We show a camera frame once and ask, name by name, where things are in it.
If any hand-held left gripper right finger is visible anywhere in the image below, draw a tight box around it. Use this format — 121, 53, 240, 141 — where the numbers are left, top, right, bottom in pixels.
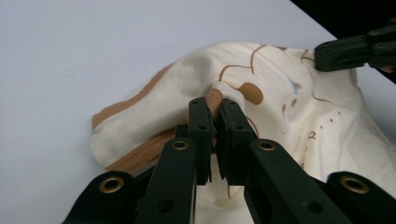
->
217, 98, 353, 224

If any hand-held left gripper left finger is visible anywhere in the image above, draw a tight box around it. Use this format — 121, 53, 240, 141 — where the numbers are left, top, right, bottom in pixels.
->
136, 96, 218, 224

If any cream baby bodysuit brown trim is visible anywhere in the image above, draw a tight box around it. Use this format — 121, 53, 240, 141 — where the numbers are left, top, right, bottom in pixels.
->
89, 41, 396, 224

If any white table mat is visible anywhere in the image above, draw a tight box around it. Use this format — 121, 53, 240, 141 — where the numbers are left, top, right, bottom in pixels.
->
0, 0, 396, 224

